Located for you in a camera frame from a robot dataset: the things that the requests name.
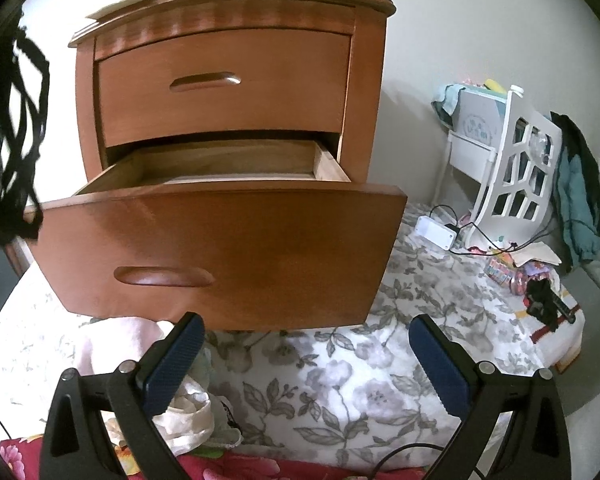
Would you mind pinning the cream paper sheets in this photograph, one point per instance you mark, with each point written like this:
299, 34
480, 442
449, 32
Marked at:
540, 255

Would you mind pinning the folded paper note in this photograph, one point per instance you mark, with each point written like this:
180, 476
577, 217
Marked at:
115, 6

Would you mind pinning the colourful puzzle cube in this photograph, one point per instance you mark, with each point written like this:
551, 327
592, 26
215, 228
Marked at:
499, 271

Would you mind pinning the wooden nightstand drawer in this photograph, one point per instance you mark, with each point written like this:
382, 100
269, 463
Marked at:
260, 255
280, 100

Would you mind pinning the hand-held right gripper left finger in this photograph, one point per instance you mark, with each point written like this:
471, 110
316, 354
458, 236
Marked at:
175, 366

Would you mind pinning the white lattice rack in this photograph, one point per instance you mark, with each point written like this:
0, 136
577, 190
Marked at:
500, 170

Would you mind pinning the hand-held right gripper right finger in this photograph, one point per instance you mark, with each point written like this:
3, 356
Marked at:
442, 372

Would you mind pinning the pink jar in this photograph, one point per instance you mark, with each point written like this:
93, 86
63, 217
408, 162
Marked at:
527, 282

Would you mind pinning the pink garment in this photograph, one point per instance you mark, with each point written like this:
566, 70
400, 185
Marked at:
115, 342

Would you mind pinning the cream white garment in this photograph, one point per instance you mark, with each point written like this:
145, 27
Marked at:
185, 420

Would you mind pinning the yellow item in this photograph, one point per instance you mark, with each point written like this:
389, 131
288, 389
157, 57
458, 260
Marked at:
495, 86

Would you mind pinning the wooden nightstand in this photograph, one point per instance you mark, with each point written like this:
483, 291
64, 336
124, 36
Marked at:
370, 85

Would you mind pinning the teal towel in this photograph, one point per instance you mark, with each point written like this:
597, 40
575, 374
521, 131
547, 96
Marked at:
445, 102

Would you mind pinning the white printed storage box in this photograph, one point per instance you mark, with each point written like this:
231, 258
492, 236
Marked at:
475, 130

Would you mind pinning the grey floral blanket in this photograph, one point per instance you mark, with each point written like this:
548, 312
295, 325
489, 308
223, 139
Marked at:
340, 390

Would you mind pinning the teal hanging garment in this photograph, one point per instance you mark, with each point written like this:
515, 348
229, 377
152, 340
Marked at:
577, 195

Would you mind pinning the black clamp object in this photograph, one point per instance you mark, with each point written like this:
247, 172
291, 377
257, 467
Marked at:
547, 305

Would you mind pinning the white power box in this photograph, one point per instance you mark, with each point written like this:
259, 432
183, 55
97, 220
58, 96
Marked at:
435, 232

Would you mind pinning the red parrot printed blanket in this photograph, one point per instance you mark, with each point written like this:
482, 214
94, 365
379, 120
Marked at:
215, 467

